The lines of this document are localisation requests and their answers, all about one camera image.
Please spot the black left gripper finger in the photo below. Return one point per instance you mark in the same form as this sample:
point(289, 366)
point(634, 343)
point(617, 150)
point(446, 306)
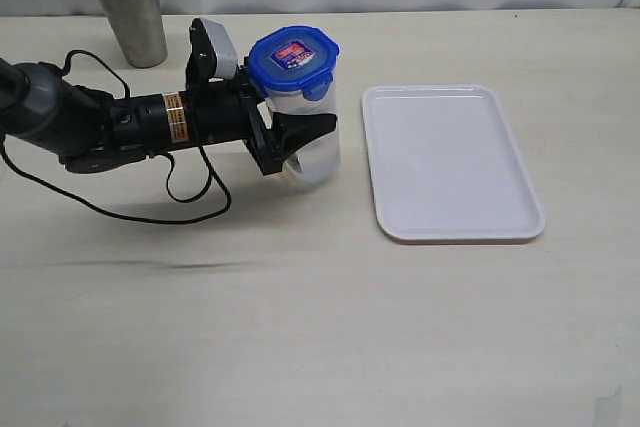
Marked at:
point(293, 132)
point(247, 83)

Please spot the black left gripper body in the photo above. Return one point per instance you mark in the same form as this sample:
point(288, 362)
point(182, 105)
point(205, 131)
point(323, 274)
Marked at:
point(226, 111)

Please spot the clear tall plastic container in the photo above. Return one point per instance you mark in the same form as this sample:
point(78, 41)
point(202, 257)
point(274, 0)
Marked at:
point(315, 163)

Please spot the blue snap-lock lid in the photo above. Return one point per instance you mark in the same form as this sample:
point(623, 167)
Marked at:
point(294, 59)

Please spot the stainless steel tumbler cup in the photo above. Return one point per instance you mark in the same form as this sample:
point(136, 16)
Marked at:
point(139, 31)

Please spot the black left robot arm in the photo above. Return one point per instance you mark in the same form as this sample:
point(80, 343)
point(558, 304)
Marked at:
point(91, 131)

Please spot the white rectangular plastic tray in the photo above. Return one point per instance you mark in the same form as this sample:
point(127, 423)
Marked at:
point(445, 167)

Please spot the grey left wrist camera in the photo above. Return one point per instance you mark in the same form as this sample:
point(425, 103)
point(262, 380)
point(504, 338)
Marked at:
point(226, 57)

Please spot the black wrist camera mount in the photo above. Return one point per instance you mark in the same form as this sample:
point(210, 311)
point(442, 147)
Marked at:
point(202, 61)

